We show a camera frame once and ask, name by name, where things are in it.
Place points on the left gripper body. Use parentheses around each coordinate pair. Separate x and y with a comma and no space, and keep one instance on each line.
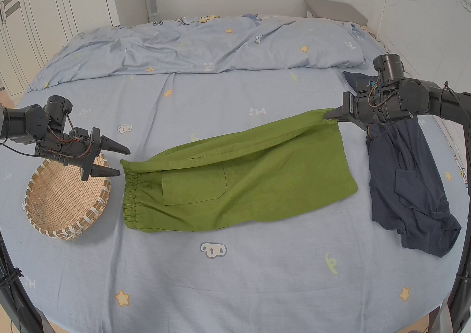
(73,155)

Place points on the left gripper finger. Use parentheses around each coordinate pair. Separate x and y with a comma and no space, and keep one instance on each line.
(110,145)
(105,172)

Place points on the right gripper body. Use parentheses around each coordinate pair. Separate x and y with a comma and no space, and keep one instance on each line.
(371,110)

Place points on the green shorts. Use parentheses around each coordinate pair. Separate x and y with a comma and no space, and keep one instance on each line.
(239,184)

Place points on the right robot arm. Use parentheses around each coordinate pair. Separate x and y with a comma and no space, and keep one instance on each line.
(445,103)

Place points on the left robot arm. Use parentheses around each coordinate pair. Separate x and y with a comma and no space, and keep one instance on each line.
(22,121)

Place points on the round woven basket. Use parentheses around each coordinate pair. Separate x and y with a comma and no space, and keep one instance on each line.
(62,199)

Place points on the dark blue garment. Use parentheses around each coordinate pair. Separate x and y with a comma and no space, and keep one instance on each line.
(404,195)

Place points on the grey bedside table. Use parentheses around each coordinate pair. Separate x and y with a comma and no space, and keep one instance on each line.
(331,9)

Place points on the pale blue quilt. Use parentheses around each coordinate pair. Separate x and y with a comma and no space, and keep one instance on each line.
(184,48)

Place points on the white wardrobe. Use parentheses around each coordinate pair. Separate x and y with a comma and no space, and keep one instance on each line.
(36,11)

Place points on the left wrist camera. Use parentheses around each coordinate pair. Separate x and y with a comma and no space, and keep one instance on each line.
(81,134)

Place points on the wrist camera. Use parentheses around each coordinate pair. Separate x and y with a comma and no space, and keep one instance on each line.
(366,86)
(81,134)

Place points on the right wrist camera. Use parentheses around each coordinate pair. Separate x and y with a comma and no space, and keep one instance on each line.
(366,86)

